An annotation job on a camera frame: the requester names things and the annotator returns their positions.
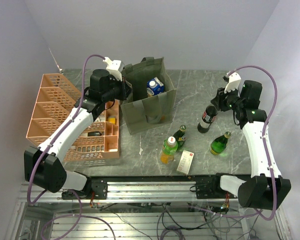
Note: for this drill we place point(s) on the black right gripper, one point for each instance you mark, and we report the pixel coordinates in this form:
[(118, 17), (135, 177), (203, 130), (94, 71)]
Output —
[(219, 100)]

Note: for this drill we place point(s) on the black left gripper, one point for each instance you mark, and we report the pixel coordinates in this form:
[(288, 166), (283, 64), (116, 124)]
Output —
[(126, 89)]

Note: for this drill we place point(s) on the cola glass bottle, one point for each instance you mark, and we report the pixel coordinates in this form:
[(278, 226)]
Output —
[(208, 117)]

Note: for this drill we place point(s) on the green canvas tote bag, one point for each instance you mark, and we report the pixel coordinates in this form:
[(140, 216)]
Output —
[(140, 111)]

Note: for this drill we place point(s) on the blue pineapple juice carton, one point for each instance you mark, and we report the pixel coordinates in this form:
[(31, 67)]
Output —
[(154, 87)]

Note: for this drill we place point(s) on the green tea plastic bottle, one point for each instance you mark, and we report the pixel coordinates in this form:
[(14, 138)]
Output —
[(169, 149)]

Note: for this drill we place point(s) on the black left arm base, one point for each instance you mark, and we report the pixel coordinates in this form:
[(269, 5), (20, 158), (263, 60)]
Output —
[(95, 190)]

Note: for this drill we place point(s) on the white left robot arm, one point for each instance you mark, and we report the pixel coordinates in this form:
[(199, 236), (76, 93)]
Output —
[(43, 164)]

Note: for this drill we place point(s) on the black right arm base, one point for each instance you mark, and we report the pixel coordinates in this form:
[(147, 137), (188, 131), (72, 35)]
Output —
[(208, 186)]

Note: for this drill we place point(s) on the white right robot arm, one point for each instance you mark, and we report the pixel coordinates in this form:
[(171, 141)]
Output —
[(266, 188)]

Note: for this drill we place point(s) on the yellow grey small object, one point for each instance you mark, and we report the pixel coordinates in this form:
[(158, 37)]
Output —
[(112, 119)]

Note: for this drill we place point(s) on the green glass bottle right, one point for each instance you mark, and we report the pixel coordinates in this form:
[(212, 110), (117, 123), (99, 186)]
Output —
[(220, 143)]

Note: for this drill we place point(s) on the green glass bottle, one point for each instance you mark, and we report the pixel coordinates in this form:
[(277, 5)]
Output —
[(220, 143), (180, 136)]

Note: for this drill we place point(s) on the black device in basket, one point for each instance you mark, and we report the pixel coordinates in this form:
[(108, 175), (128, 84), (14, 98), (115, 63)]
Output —
[(94, 134)]

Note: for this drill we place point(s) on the green glass bottle centre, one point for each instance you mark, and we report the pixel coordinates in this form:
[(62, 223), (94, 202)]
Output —
[(180, 136)]

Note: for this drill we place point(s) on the white medicine box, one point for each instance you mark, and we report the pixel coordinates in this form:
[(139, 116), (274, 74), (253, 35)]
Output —
[(185, 162)]

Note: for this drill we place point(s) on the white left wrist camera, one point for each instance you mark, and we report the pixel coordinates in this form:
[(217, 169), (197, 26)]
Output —
[(114, 67)]

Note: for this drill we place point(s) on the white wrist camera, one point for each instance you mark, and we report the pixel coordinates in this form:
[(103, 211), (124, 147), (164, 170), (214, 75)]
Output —
[(233, 81), (114, 67)]

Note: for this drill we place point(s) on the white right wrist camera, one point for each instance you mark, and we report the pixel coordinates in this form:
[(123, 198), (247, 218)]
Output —
[(233, 81)]

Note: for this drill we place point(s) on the aluminium rail frame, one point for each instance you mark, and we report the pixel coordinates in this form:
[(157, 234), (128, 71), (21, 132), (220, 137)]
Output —
[(145, 192)]

